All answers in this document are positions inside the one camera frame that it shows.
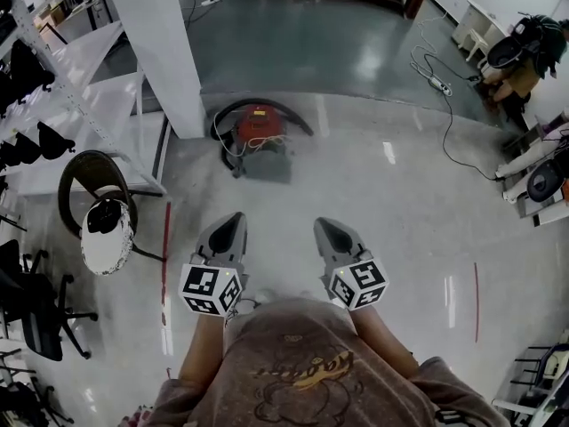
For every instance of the black office chair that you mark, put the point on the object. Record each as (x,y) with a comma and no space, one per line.
(40,323)

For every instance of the white metal shelving rack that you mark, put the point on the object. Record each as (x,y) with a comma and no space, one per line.
(89,56)

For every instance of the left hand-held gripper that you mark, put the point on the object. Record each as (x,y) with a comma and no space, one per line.
(209,283)

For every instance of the black chair backrest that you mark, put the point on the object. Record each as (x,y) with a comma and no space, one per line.
(53,138)
(29,71)

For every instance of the grey vacuum cleaner piece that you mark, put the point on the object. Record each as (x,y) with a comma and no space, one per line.
(266,165)

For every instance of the black round appliance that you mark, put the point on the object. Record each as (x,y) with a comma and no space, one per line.
(544,181)

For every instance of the white power strip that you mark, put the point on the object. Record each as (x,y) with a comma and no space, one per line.
(440,85)
(211,2)

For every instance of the dark wicker chair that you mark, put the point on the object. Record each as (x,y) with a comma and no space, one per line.
(73,167)

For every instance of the person's pinkish printed shirt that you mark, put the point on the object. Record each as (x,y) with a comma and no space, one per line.
(311,372)

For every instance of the white desk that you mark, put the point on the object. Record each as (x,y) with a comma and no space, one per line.
(478,27)

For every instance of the white frame chair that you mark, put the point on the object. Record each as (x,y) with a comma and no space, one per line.
(538,385)

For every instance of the person's right forearm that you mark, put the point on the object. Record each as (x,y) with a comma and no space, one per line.
(382,340)

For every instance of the red vacuum cleaner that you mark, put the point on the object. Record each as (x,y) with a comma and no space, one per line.
(258,123)

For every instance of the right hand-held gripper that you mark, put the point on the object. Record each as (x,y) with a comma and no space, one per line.
(355,278)

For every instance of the person's left forearm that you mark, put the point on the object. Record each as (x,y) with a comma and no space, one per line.
(200,345)

